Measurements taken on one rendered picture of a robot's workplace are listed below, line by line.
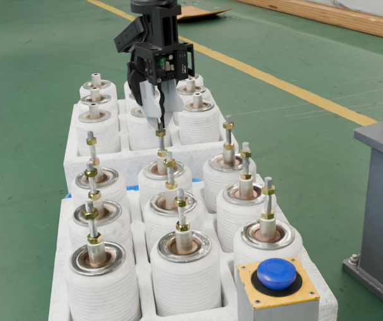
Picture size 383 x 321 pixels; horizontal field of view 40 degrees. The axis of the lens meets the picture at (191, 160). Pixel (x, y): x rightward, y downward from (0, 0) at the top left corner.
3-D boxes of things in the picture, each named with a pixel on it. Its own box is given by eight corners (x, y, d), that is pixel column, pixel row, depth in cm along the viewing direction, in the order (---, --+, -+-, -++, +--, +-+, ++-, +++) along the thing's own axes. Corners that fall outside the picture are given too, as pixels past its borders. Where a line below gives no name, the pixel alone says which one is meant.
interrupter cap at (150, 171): (182, 182, 90) (182, 178, 90) (139, 182, 91) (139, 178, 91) (188, 162, 97) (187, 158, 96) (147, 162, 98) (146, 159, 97)
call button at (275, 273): (288, 269, 58) (289, 253, 57) (301, 293, 54) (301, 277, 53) (252, 274, 57) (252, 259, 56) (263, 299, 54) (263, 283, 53)
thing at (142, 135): (171, 170, 133) (166, 102, 126) (175, 188, 125) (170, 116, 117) (133, 174, 132) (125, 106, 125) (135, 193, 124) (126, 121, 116)
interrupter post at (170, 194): (182, 207, 83) (181, 188, 81) (168, 211, 82) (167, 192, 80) (177, 200, 85) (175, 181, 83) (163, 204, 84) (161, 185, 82)
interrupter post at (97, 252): (105, 253, 73) (102, 234, 71) (108, 263, 70) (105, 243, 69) (88, 257, 72) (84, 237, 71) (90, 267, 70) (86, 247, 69)
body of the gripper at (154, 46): (153, 90, 79) (146, 8, 74) (129, 78, 86) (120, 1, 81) (196, 80, 83) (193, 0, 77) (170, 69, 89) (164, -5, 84)
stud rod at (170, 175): (176, 196, 82) (173, 152, 79) (170, 198, 82) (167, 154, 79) (174, 193, 83) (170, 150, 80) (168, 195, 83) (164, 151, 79)
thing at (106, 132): (125, 175, 132) (116, 107, 124) (125, 194, 124) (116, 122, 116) (86, 179, 131) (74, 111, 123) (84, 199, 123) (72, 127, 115)
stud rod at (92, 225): (100, 248, 71) (93, 199, 68) (100, 252, 70) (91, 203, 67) (93, 248, 71) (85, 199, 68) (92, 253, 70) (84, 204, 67)
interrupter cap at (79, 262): (121, 239, 75) (121, 235, 75) (130, 271, 69) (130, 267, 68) (67, 251, 74) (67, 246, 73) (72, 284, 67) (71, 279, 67)
